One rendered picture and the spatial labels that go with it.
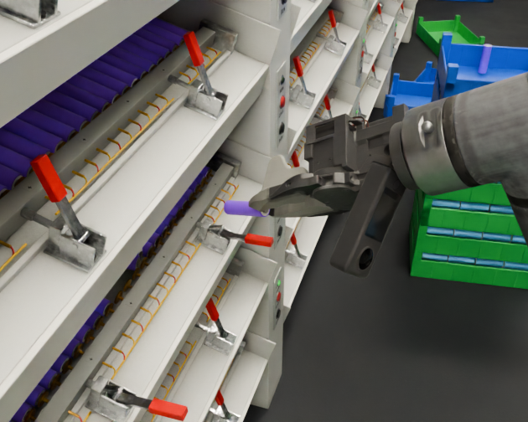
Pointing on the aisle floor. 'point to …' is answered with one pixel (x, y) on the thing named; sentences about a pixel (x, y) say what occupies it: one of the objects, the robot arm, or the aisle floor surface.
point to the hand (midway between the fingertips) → (264, 211)
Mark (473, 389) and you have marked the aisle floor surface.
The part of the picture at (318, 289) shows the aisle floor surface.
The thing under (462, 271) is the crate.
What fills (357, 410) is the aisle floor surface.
